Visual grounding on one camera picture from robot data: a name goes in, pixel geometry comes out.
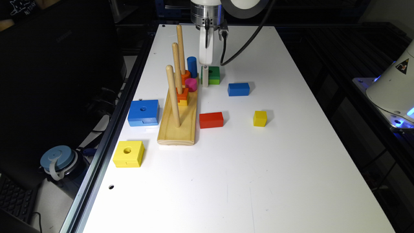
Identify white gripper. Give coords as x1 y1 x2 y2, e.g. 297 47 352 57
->
199 27 214 87

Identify green block with hole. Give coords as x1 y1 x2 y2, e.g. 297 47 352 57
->
201 66 221 85

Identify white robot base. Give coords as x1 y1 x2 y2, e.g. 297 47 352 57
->
353 43 413 131

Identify orange square block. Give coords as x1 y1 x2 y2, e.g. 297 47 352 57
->
176 88 189 102

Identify small blue rectangular block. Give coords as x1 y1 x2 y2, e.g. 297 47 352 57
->
228 83 250 96

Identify small yellow stacked block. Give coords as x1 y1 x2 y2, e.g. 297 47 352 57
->
177 100 188 106

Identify small red rectangular block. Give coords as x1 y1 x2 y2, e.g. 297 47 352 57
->
199 112 224 129

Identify large blue block with hole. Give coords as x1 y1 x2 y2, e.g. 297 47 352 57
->
127 100 159 127

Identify large yellow block with hole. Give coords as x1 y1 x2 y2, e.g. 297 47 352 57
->
113 141 145 168

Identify blue cylinder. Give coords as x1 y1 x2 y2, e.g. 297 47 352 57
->
187 56 198 78

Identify magenta cylinder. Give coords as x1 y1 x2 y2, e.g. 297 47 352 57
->
185 78 198 93

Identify middle wooden peg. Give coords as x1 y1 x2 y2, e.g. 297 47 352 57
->
172 42 183 94

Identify wooden peg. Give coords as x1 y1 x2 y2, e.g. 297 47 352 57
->
172 42 183 94
176 25 186 74
166 65 180 128

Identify front wooden peg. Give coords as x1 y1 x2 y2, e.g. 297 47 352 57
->
166 65 180 128

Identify back wooden peg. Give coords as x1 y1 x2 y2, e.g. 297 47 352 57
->
176 25 186 74

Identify small yellow cube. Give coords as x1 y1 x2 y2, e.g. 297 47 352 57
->
253 111 267 127

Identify wooden peg base board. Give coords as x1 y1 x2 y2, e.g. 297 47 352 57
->
157 91 198 146

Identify black Samsung monitor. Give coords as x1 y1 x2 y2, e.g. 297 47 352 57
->
1 0 126 190

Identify blue lidded water bottle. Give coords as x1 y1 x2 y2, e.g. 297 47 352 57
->
40 146 89 199

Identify black keyboard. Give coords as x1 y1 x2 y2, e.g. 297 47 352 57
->
0 175 39 223

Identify orange ring block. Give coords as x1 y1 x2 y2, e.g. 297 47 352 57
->
181 70 191 87

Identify black cable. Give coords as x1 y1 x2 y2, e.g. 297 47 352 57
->
219 0 276 67

